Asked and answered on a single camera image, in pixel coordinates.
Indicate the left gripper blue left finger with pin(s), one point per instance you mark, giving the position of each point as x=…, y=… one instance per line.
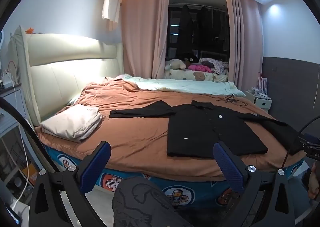
x=91, y=167

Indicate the pink right curtain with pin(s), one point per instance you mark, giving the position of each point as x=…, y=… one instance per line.
x=246, y=42

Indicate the white right nightstand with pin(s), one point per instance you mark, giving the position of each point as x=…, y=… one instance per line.
x=262, y=102

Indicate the orange-brown bed sheet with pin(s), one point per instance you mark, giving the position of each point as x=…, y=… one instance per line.
x=138, y=144

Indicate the black long-sleeve shirt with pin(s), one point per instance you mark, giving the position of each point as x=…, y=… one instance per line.
x=194, y=128

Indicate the folded beige blanket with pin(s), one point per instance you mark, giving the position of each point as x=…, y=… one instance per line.
x=75, y=124

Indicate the person's dark patterned trousers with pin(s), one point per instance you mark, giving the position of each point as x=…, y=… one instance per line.
x=139, y=202

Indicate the plush toy on window seat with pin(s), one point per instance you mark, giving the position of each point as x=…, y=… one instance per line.
x=174, y=64

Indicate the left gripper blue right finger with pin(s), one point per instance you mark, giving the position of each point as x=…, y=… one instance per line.
x=232, y=167

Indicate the pink curtain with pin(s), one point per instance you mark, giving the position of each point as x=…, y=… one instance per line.
x=246, y=42
x=144, y=35

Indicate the white hanging shirt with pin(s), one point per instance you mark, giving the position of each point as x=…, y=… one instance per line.
x=111, y=11

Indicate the bear-print cushion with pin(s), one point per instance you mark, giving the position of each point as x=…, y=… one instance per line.
x=178, y=74

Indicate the pink clothes pile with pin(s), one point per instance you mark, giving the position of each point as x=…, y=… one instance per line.
x=199, y=68

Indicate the pink left curtain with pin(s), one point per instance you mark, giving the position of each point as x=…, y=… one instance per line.
x=144, y=35

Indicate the light green quilt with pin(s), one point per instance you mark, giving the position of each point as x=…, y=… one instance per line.
x=184, y=86

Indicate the cream padded headboard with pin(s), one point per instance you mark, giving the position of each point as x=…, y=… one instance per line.
x=54, y=68

